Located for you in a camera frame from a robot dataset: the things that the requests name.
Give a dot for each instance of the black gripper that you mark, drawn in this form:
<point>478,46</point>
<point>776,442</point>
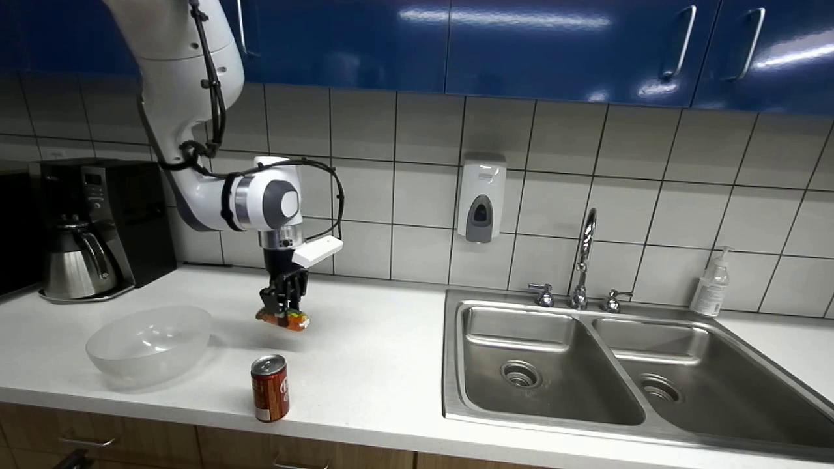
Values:
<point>280,260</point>

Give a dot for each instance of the orange snack packet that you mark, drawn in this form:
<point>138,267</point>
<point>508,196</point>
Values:
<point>286,317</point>

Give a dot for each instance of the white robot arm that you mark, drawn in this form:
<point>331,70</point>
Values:
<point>172,59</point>

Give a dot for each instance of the clear plastic bowl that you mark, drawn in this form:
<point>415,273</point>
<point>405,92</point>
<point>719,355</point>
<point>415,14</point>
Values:
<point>150,343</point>

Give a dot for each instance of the red soda can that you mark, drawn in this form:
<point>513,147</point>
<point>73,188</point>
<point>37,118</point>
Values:
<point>268,392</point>

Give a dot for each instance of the wooden base cabinets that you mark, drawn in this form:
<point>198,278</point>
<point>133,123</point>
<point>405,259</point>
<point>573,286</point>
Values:
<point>262,445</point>

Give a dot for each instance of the black coffee maker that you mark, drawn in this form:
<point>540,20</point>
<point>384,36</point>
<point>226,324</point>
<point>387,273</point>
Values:
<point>131,216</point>

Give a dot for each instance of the stainless steel carafe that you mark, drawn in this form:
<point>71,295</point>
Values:
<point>75,260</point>

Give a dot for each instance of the chrome faucet knob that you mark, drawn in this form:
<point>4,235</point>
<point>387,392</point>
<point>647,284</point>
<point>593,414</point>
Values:
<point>543,295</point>
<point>615,300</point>

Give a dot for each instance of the black boxy appliance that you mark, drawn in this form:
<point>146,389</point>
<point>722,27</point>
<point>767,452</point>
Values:
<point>19,230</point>

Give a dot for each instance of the chrome gooseneck faucet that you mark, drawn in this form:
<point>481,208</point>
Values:
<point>583,250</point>

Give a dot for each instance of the stainless steel double sink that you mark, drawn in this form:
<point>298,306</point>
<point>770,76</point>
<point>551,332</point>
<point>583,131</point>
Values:
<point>626,372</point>

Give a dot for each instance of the clear soap bottle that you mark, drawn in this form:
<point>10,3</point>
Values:
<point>709,286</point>

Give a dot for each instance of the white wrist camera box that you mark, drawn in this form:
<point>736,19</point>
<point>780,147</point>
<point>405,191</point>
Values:
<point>318,250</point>

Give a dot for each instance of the white wall soap dispenser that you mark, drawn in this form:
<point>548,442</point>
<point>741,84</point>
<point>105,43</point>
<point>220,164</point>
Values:
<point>481,199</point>

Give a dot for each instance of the blue wall cabinets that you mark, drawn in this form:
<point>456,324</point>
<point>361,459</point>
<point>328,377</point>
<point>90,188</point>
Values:
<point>434,43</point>

